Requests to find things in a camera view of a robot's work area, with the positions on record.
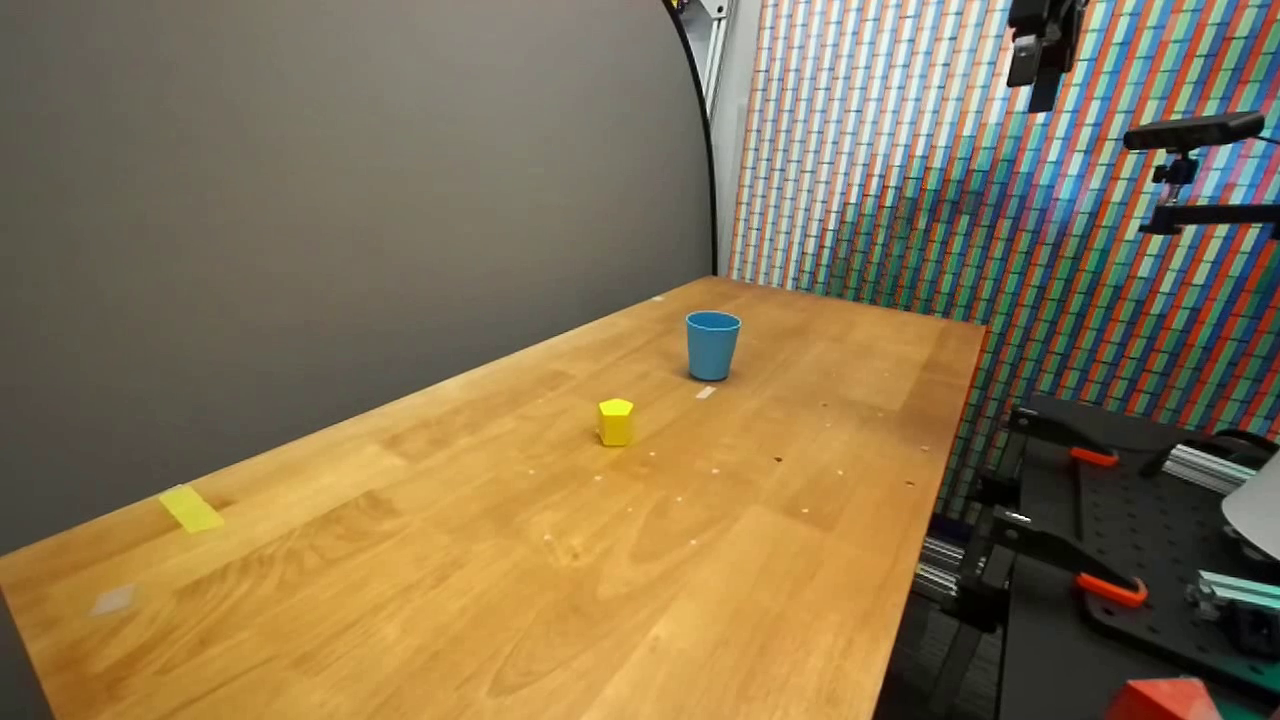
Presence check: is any white vertical backdrop post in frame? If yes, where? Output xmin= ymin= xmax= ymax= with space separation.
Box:
xmin=709 ymin=0 xmax=769 ymax=288

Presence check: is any orange-handled black clamp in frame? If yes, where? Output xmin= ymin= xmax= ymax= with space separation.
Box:
xmin=984 ymin=503 xmax=1152 ymax=616
xmin=1004 ymin=404 xmax=1124 ymax=477

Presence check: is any teal aluminium extrusion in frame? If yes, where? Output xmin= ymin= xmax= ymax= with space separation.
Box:
xmin=1189 ymin=567 xmax=1280 ymax=628

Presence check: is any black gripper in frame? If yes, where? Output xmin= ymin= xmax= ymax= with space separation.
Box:
xmin=1004 ymin=0 xmax=1093 ymax=114

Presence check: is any blue plastic cup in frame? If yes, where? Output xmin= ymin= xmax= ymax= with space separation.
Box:
xmin=683 ymin=309 xmax=744 ymax=388

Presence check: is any thin black wall cable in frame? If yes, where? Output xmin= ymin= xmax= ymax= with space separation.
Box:
xmin=660 ymin=0 xmax=723 ymax=280

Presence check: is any yellow tape strip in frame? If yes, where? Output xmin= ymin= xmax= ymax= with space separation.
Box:
xmin=157 ymin=483 xmax=226 ymax=534

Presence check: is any silver aluminium extrusion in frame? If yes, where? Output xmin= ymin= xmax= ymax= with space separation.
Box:
xmin=1157 ymin=441 xmax=1263 ymax=500

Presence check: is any yellow block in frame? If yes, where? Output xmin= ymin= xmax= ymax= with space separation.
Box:
xmin=591 ymin=397 xmax=640 ymax=452

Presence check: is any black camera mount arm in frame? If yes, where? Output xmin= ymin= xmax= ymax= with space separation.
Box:
xmin=1135 ymin=149 xmax=1280 ymax=239

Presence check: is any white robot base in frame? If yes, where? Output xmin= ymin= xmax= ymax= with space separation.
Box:
xmin=1220 ymin=452 xmax=1280 ymax=563

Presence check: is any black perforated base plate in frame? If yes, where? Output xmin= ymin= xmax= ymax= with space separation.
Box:
xmin=1011 ymin=397 xmax=1280 ymax=694

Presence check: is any red block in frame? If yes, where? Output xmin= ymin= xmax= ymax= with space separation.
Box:
xmin=1104 ymin=671 xmax=1225 ymax=720

